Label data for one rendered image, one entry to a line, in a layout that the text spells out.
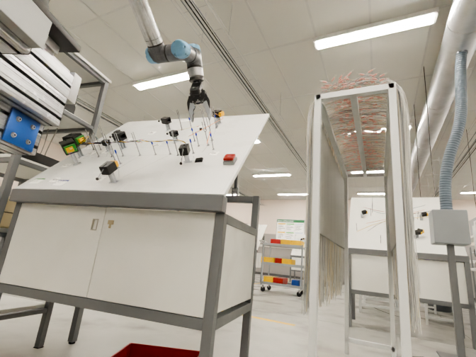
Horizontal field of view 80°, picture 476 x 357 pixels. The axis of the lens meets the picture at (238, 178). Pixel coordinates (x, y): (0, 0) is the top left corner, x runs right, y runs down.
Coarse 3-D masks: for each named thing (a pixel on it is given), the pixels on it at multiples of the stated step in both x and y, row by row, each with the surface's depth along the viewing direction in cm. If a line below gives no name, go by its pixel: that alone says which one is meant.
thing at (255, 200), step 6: (228, 198) 176; (234, 198) 175; (240, 198) 174; (246, 198) 173; (252, 198) 172; (258, 198) 171; (252, 204) 171; (258, 204) 170; (252, 210) 170; (258, 210) 169; (252, 216) 169; (258, 216) 169; (252, 222) 168; (258, 222) 169
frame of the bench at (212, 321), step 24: (216, 216) 115; (216, 240) 112; (0, 264) 141; (216, 264) 109; (0, 288) 137; (24, 288) 133; (216, 288) 107; (120, 312) 115; (144, 312) 112; (168, 312) 110; (216, 312) 107; (240, 312) 137; (72, 336) 181
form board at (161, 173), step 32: (128, 128) 216; (160, 128) 204; (224, 128) 183; (256, 128) 174; (64, 160) 175; (96, 160) 167; (128, 160) 160; (160, 160) 153; (160, 192) 123; (192, 192) 119; (224, 192) 115
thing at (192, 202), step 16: (16, 192) 147; (32, 192) 144; (48, 192) 140; (64, 192) 137; (80, 192) 134; (96, 192) 131; (112, 192) 129; (128, 192) 126; (144, 208) 126; (160, 208) 121; (176, 208) 117; (192, 208) 115; (208, 208) 113; (224, 208) 114
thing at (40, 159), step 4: (0, 152) 162; (24, 156) 164; (28, 156) 167; (32, 156) 169; (36, 156) 171; (40, 156) 174; (44, 156) 176; (32, 160) 169; (36, 160) 171; (40, 160) 174; (44, 160) 176; (48, 160) 179; (52, 160) 181; (56, 160) 184; (44, 164) 176; (48, 164) 179; (52, 164) 181
